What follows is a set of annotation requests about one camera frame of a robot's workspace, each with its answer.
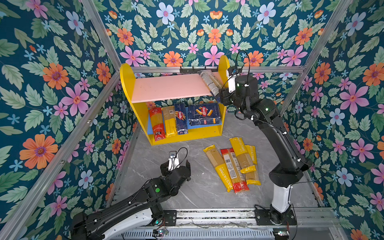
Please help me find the clear blue white spaghetti bag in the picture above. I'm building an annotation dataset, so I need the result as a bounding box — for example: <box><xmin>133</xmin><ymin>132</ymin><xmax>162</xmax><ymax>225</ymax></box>
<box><xmin>198</xmin><ymin>70</ymin><xmax>223</xmax><ymax>102</ymax></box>

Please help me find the blue Barilla rigatoni bag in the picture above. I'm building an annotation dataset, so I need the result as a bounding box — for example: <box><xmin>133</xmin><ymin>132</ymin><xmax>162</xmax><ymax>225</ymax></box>
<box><xmin>188</xmin><ymin>103</ymin><xmax>221</xmax><ymax>126</ymax></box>

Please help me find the yellow pastatime bag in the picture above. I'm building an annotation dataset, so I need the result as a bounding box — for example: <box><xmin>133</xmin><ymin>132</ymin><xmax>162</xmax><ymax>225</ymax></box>
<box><xmin>246</xmin><ymin>145</ymin><xmax>261</xmax><ymax>186</ymax></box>
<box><xmin>203</xmin><ymin>145</ymin><xmax>234</xmax><ymax>193</ymax></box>
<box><xmin>230</xmin><ymin>137</ymin><xmax>256</xmax><ymax>174</ymax></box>

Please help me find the blue Barilla spaghetti box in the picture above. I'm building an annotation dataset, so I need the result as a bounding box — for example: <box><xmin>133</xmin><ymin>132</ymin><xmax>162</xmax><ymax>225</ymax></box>
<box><xmin>175</xmin><ymin>103</ymin><xmax>188</xmax><ymax>135</ymax></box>

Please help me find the red ended spaghetti bag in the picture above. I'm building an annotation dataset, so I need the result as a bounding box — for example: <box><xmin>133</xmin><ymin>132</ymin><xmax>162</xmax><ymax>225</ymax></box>
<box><xmin>221</xmin><ymin>148</ymin><xmax>249</xmax><ymax>194</ymax></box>

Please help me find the yellow spaghetti bag with barcode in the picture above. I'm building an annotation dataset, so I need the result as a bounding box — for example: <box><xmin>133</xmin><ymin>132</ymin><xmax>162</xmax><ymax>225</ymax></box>
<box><xmin>162</xmin><ymin>106</ymin><xmax>178</xmax><ymax>138</ymax></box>

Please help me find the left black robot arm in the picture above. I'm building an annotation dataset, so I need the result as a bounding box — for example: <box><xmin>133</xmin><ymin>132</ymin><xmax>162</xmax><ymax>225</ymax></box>
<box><xmin>71</xmin><ymin>160</ymin><xmax>191</xmax><ymax>240</ymax></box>

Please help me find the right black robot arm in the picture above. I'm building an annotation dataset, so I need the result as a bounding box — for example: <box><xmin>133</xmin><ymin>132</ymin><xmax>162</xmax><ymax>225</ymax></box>
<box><xmin>219</xmin><ymin>75</ymin><xmax>312</xmax><ymax>225</ymax></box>

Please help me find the yellow shelf unit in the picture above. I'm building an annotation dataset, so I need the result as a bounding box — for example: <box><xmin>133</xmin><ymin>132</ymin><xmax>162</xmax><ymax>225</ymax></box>
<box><xmin>120</xmin><ymin>64</ymin><xmax>224</xmax><ymax>146</ymax></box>

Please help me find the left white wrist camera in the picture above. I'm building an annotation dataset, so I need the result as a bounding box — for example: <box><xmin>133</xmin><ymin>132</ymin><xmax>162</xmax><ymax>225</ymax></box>
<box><xmin>168</xmin><ymin>151</ymin><xmax>179</xmax><ymax>171</ymax></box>

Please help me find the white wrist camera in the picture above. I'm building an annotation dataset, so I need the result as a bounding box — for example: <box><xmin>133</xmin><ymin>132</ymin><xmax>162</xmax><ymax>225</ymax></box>
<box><xmin>168</xmin><ymin>151</ymin><xmax>179</xmax><ymax>171</ymax></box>
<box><xmin>227</xmin><ymin>67</ymin><xmax>239</xmax><ymax>93</ymax></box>

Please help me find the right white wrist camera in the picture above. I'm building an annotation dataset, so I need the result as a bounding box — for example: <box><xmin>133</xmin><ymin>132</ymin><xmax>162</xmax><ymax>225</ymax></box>
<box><xmin>227</xmin><ymin>67</ymin><xmax>239</xmax><ymax>93</ymax></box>

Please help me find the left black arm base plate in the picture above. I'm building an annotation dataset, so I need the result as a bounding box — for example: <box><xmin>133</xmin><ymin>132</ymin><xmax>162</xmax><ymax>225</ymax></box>
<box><xmin>150</xmin><ymin>210</ymin><xmax>178</xmax><ymax>227</ymax></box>

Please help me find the black bracket on back rail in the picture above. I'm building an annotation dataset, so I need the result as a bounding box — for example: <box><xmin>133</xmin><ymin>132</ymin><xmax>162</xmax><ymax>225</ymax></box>
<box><xmin>179</xmin><ymin>65</ymin><xmax>243</xmax><ymax>75</ymax></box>

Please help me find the white vented cable duct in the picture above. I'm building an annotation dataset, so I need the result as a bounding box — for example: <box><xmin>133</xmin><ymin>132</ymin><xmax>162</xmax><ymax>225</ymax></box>
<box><xmin>112</xmin><ymin>228</ymin><xmax>275</xmax><ymax>240</ymax></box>

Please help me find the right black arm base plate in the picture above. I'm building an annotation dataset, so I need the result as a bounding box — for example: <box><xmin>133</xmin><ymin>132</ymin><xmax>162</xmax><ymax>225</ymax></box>
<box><xmin>254</xmin><ymin>207</ymin><xmax>297</xmax><ymax>226</ymax></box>

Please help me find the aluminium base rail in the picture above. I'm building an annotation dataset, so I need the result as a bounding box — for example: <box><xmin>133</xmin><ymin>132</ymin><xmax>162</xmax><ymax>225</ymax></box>
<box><xmin>113</xmin><ymin>206</ymin><xmax>343</xmax><ymax>230</ymax></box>

